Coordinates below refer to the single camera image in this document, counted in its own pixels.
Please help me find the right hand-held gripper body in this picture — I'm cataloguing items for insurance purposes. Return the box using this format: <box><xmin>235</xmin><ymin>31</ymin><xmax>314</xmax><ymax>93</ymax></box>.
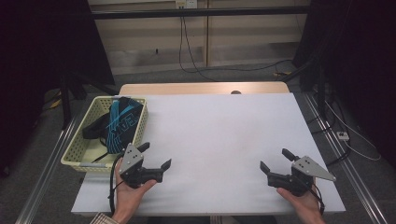
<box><xmin>266</xmin><ymin>155</ymin><xmax>337</xmax><ymax>198</ymax></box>

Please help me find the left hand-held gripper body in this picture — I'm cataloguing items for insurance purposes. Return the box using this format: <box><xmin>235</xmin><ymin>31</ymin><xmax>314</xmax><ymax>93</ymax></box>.
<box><xmin>118</xmin><ymin>143</ymin><xmax>164</xmax><ymax>189</ymax></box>

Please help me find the black and blue garment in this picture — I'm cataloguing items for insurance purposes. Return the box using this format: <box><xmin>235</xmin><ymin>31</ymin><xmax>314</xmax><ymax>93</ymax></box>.
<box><xmin>81</xmin><ymin>96</ymin><xmax>145</xmax><ymax>163</ymax></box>

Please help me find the pale yellow plastic basket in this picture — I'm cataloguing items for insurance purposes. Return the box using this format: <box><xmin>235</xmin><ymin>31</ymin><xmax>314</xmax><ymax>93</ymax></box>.
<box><xmin>60</xmin><ymin>95</ymin><xmax>149</xmax><ymax>174</ymax></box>

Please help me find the person's right hand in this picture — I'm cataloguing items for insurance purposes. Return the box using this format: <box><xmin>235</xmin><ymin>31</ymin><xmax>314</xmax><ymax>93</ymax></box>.
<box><xmin>276</xmin><ymin>183</ymin><xmax>327</xmax><ymax>224</ymax></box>

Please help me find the person's left hand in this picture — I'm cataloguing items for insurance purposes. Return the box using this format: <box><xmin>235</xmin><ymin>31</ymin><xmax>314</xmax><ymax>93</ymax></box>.
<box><xmin>111</xmin><ymin>158</ymin><xmax>158</xmax><ymax>224</ymax></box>

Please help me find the white table mat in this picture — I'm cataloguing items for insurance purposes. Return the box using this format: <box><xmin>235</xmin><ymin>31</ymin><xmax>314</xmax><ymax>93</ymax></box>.
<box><xmin>70</xmin><ymin>92</ymin><xmax>347</xmax><ymax>217</ymax></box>

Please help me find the black metal stand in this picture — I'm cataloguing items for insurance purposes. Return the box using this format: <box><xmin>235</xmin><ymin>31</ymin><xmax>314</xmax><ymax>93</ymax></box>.
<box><xmin>281</xmin><ymin>58</ymin><xmax>332</xmax><ymax>121</ymax></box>
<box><xmin>58</xmin><ymin>70</ymin><xmax>120</xmax><ymax>131</ymax></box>

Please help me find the light wooden table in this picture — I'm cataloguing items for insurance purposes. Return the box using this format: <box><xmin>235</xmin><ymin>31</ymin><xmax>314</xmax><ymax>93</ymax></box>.
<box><xmin>119</xmin><ymin>81</ymin><xmax>290</xmax><ymax>96</ymax></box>

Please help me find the dark curtain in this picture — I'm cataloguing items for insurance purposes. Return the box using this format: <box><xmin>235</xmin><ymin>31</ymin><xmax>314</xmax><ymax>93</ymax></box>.
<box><xmin>0</xmin><ymin>0</ymin><xmax>116</xmax><ymax>176</ymax></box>
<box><xmin>292</xmin><ymin>0</ymin><xmax>396</xmax><ymax>169</ymax></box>

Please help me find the black horizontal metal bar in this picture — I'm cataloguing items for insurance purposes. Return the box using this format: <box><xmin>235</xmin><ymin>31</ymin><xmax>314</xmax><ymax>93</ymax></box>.
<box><xmin>91</xmin><ymin>6</ymin><xmax>312</xmax><ymax>21</ymax></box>

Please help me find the right hand-held gripper black cable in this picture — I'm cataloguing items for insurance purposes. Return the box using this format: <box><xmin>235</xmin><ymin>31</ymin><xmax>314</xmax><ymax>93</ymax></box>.
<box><xmin>306</xmin><ymin>181</ymin><xmax>326</xmax><ymax>217</ymax></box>

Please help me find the hand-held gripper black cable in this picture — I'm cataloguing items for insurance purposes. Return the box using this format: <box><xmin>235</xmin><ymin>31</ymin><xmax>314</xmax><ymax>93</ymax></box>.
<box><xmin>306</xmin><ymin>181</ymin><xmax>326</xmax><ymax>217</ymax></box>
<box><xmin>107</xmin><ymin>153</ymin><xmax>126</xmax><ymax>217</ymax></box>

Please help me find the left hand-held gripper black cable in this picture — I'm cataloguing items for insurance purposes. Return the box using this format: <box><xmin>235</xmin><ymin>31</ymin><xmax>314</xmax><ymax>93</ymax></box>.
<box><xmin>107</xmin><ymin>153</ymin><xmax>126</xmax><ymax>217</ymax></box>

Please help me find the metal floor rail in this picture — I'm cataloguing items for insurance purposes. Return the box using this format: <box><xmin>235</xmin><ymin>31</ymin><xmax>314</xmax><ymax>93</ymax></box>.
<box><xmin>302</xmin><ymin>92</ymin><xmax>389</xmax><ymax>224</ymax></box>
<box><xmin>14</xmin><ymin>112</ymin><xmax>84</xmax><ymax>224</ymax></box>

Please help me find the white floor cable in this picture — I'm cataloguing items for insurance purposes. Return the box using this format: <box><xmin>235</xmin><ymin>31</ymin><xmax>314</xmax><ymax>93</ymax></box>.
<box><xmin>323</xmin><ymin>100</ymin><xmax>383</xmax><ymax>162</ymax></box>

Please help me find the long black floor cable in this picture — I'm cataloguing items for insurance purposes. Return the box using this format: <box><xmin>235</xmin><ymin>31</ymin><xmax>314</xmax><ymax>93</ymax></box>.
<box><xmin>181</xmin><ymin>16</ymin><xmax>294</xmax><ymax>75</ymax></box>

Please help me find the black hanging wall cable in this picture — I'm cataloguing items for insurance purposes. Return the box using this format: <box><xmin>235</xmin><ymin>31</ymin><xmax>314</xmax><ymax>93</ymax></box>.
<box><xmin>177</xmin><ymin>16</ymin><xmax>219</xmax><ymax>83</ymax></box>

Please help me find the white wall outlet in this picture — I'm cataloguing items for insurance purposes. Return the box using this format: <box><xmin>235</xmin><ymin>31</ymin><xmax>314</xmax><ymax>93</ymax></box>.
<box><xmin>175</xmin><ymin>0</ymin><xmax>199</xmax><ymax>9</ymax></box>

